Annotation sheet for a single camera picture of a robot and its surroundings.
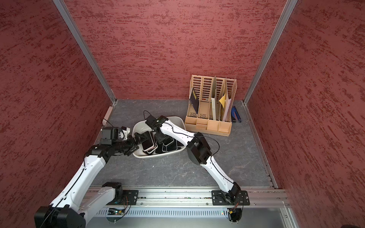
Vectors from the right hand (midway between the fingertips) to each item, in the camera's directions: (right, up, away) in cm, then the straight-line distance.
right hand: (167, 138), depth 94 cm
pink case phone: (-9, +1, -18) cm, 20 cm away
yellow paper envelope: (+35, +25, -8) cm, 44 cm away
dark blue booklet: (+20, +27, +18) cm, 38 cm away
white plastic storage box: (-19, +7, +5) cm, 21 cm away
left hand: (-12, -1, -15) cm, 20 cm away
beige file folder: (+29, +26, -10) cm, 40 cm away
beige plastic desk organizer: (+33, +25, +24) cm, 48 cm away
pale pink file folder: (+38, +19, -6) cm, 43 cm away
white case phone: (+2, -5, -4) cm, 6 cm away
